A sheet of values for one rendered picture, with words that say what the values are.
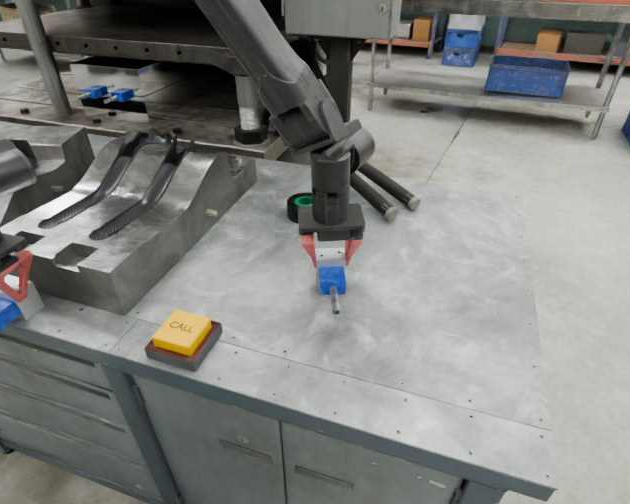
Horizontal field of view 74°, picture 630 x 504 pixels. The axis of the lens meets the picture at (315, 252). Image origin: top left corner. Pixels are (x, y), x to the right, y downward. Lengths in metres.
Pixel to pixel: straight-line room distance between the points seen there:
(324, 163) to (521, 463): 0.44
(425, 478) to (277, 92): 0.60
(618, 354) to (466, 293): 1.33
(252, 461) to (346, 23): 1.08
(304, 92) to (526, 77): 3.62
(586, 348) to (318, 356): 1.51
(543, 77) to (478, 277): 3.41
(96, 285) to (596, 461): 1.48
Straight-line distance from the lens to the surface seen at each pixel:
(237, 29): 0.56
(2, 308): 0.79
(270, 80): 0.57
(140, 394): 0.90
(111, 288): 0.71
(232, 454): 0.92
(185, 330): 0.64
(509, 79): 4.13
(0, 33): 1.93
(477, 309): 0.74
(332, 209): 0.62
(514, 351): 0.70
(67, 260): 0.79
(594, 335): 2.08
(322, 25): 1.30
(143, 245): 0.74
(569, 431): 1.71
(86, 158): 1.24
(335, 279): 0.69
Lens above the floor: 1.28
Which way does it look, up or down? 36 degrees down
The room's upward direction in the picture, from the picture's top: straight up
